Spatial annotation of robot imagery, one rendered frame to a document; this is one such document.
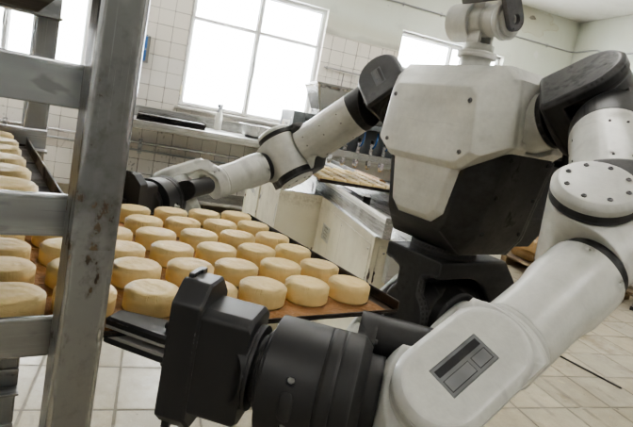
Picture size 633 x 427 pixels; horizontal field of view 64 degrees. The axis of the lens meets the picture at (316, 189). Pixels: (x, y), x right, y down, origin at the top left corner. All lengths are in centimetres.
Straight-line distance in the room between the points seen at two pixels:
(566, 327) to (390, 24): 563
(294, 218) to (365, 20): 394
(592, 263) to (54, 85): 44
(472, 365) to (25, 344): 31
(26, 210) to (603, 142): 55
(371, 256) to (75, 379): 126
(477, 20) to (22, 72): 70
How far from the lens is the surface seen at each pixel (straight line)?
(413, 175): 86
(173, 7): 544
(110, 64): 36
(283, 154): 110
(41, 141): 81
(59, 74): 38
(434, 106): 83
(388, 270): 158
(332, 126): 107
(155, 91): 538
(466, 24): 91
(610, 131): 66
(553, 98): 75
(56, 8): 81
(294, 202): 219
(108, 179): 36
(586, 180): 53
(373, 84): 103
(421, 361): 37
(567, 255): 49
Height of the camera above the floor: 115
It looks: 7 degrees down
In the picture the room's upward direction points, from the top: 11 degrees clockwise
